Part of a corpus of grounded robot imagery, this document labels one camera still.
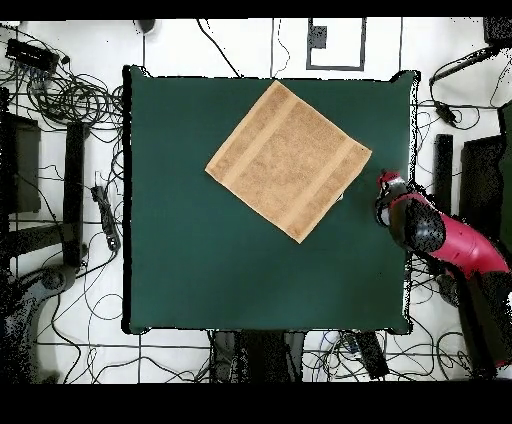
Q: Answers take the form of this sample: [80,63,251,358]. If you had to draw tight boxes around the tan terry towel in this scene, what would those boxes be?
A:
[204,79,374,245]

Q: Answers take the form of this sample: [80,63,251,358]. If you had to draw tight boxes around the flat black electronics box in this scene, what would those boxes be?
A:
[4,37,60,74]

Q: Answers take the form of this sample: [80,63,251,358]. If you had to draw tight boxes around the black power adapter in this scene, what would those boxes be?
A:
[433,99,459,128]

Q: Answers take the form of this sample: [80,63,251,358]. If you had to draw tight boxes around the dark grey box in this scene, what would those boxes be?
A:
[7,115,42,215]
[457,135,506,241]

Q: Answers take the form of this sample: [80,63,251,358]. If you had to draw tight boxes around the green fabric drape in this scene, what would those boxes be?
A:
[497,101,512,257]

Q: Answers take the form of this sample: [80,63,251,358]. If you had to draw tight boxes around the grey tripod base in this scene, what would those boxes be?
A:
[0,263,79,383]
[435,272,461,307]

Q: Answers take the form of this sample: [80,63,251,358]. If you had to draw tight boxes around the black rectangular floor box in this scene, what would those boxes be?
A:
[353,330,390,380]

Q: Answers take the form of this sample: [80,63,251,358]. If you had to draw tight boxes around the dark green table cloth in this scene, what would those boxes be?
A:
[122,63,420,335]

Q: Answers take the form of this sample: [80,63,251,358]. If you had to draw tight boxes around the black power strip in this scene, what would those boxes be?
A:
[90,184,122,253]

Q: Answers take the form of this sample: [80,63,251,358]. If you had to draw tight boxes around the black metal stand frame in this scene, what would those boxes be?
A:
[428,133,503,277]
[6,120,87,269]

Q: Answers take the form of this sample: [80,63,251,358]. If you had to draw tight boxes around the tangled black cables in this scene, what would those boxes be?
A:
[0,47,125,135]
[301,329,475,381]

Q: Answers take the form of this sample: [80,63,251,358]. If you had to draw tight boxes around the long black floor cable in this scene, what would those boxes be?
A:
[195,18,244,80]

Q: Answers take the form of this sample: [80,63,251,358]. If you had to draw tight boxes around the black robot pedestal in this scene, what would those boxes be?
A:
[209,329,306,383]

